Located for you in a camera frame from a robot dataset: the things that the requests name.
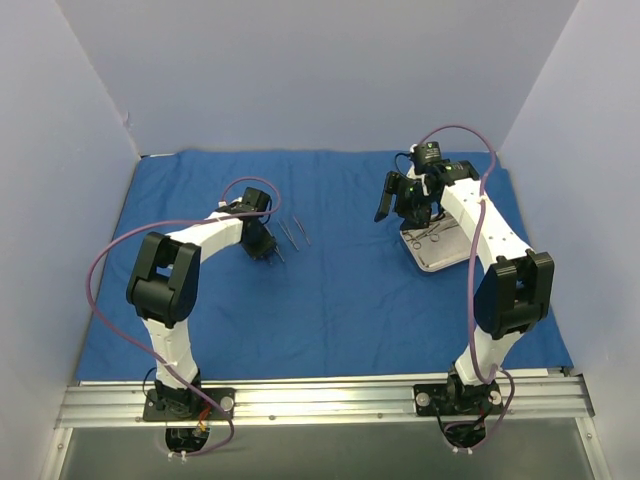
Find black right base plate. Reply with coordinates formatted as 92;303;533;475
412;381;504;417

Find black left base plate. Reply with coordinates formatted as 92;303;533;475
142;387;236;422

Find steel forceps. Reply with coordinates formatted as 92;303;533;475
292;215;312;246

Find aluminium frame rail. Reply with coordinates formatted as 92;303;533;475
56;369;595;428

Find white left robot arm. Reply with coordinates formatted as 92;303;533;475
126;188;277;419

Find steel surgical scissors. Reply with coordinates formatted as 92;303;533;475
402;222;455;250

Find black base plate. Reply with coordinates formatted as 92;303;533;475
142;387;236;422
412;381;504;417

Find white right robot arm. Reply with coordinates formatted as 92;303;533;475
374;161;555;413

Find stainless steel instrument tray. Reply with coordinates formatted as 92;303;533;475
400;213;471;273

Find steel tweezers long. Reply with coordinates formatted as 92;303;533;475
274;246;285;263

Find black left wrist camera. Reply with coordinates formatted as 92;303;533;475
243;187;272;212

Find steel tweezers medium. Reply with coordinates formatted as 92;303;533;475
278;220;300;252

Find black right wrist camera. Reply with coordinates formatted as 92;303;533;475
410;141;443;172

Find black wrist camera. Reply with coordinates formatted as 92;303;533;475
243;187;272;212
410;141;443;172

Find blue surgical cloth wrap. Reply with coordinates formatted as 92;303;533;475
74;148;575;384

